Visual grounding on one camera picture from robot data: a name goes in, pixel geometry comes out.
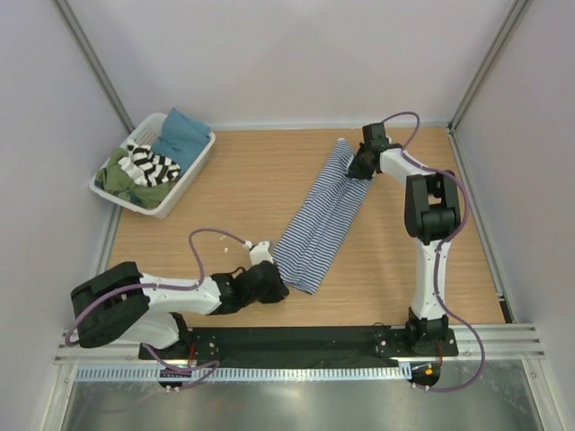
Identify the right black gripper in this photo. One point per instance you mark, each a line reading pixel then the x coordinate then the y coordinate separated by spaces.
pixel 355 171

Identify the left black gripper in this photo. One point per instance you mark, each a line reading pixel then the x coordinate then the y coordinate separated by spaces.
pixel 279 291

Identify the blue white striped tank top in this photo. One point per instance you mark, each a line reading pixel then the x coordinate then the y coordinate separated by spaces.
pixel 313 237

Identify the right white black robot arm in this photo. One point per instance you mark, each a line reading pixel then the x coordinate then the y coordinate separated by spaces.
pixel 431 216

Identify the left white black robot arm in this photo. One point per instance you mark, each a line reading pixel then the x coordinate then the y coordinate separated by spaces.
pixel 124 303

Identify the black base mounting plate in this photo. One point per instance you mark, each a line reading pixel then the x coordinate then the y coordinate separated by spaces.
pixel 376 340

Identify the black white striped garment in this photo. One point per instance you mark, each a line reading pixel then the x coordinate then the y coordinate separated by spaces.
pixel 147 168

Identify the teal folded cloth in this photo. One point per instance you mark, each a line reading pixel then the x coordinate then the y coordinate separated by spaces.
pixel 182 139

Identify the olive green garment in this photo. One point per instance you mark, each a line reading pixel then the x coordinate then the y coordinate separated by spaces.
pixel 113 180

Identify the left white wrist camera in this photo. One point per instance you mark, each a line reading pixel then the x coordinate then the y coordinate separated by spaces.
pixel 259 252

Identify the white slotted cable duct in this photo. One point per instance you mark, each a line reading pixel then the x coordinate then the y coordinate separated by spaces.
pixel 157 373

